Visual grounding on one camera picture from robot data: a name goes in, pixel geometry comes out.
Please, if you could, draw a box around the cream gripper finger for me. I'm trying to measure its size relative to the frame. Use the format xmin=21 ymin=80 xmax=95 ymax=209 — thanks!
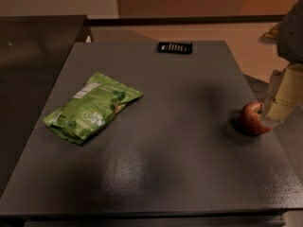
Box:
xmin=261 ymin=62 xmax=303 ymax=129

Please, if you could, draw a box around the black rxbar chocolate bar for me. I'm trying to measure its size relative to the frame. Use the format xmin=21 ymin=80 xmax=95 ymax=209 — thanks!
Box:
xmin=157 ymin=42 xmax=193 ymax=54

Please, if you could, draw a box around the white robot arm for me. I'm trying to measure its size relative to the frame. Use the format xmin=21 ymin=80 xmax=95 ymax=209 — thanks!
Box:
xmin=261 ymin=0 xmax=303 ymax=128

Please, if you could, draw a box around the red apple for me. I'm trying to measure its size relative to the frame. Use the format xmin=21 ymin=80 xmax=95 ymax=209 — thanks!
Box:
xmin=239 ymin=102 xmax=271 ymax=136

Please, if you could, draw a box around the green snack pouch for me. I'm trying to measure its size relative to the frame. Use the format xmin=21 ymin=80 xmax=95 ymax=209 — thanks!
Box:
xmin=44 ymin=73 xmax=142 ymax=145

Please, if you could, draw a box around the dark side cabinet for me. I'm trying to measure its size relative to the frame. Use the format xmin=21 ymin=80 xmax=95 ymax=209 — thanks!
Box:
xmin=0 ymin=15 xmax=91 ymax=196

